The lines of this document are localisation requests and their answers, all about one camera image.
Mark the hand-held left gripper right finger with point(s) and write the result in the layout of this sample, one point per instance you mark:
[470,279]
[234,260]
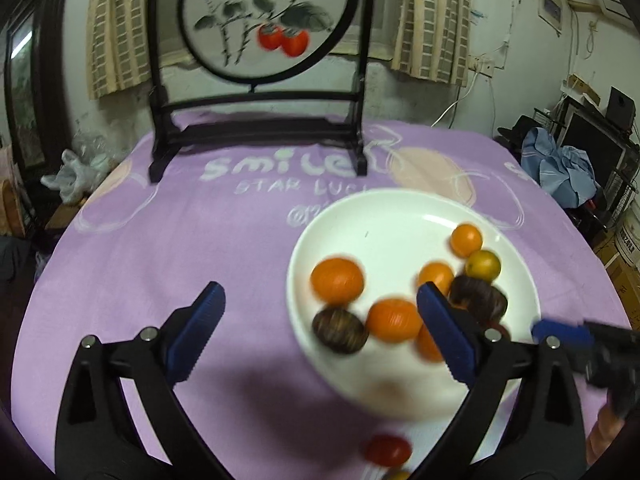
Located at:
[445,330]

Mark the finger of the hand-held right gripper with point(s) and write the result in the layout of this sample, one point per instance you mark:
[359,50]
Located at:
[560,333]

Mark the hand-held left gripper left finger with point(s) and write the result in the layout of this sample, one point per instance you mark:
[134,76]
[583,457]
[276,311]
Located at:
[197,330]

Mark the large orange mandarin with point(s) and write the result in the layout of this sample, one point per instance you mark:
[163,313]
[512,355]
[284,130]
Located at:
[429,344]
[337,281]
[394,319]

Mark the dark purple passion fruit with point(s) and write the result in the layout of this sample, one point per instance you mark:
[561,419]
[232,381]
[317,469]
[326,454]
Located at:
[465,287]
[340,330]
[490,305]

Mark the small orange mandarin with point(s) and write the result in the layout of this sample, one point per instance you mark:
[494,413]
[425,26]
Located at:
[466,238]
[437,275]

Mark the yellow-orange mandarin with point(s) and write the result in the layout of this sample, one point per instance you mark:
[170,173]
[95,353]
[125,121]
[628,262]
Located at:
[483,265]

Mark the white oval plate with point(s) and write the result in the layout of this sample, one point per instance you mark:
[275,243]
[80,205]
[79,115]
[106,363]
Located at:
[400,240]

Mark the red cherry tomato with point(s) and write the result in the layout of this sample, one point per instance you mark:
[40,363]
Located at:
[387,450]

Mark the person's right hand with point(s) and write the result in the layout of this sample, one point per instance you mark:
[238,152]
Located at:
[605,432]

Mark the purple printed tablecloth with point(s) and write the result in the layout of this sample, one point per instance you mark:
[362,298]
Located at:
[175,240]

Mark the white bucket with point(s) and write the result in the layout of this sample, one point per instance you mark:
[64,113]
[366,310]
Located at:
[625,240]

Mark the blue cloth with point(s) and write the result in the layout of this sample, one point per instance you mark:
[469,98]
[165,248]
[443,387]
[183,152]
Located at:
[560,165]

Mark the black monitor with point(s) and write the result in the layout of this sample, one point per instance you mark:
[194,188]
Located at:
[592,145]

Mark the white plastic bag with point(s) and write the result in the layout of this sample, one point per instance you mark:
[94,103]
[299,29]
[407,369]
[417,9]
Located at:
[82,170]

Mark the black speaker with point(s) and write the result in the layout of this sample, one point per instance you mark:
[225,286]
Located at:
[621,107]

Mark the dark wood framed painting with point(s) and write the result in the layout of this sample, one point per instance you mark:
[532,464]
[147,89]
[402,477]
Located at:
[22,85]

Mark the beige checked curtain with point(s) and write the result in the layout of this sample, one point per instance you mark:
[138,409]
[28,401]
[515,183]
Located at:
[117,30]
[430,20]

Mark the black framed persimmon painting screen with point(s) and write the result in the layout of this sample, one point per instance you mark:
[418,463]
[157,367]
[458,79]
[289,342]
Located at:
[265,10]

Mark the white wall outlet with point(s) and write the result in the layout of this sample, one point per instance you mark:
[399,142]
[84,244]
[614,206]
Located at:
[482,66]

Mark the white wall panel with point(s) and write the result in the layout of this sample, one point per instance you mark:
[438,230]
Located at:
[551,7]

